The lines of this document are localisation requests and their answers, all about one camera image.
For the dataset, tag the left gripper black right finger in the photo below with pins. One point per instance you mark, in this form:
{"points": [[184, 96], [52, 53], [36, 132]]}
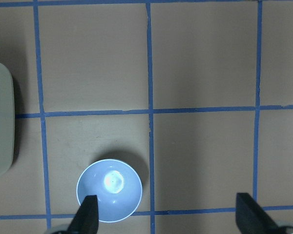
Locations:
{"points": [[250, 218]]}

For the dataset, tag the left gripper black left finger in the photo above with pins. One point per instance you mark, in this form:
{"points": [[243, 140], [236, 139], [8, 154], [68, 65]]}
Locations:
{"points": [[86, 220]]}

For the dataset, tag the blue bowl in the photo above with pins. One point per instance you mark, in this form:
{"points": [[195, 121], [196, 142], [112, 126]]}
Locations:
{"points": [[117, 186]]}

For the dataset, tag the cream toaster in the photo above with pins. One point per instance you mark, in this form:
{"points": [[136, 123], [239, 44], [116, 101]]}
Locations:
{"points": [[7, 119]]}

